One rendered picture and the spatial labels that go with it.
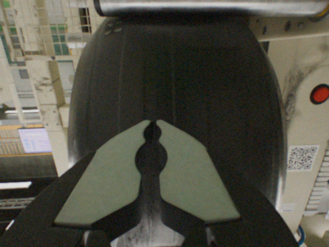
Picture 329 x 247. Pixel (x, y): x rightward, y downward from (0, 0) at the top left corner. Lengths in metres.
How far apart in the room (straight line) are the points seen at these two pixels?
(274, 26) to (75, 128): 0.45
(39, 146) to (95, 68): 4.26
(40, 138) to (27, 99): 7.34
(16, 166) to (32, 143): 9.36
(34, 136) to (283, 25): 4.31
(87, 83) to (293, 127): 0.44
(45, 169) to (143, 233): 12.95
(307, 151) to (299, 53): 0.23
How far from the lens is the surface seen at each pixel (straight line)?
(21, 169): 13.86
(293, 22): 0.46
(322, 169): 0.64
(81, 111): 0.25
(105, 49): 0.27
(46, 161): 12.82
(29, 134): 4.45
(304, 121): 0.52
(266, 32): 0.54
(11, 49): 0.97
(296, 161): 0.56
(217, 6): 0.32
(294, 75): 0.47
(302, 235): 0.76
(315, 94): 0.50
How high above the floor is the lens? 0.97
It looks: 22 degrees up
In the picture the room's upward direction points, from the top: 179 degrees clockwise
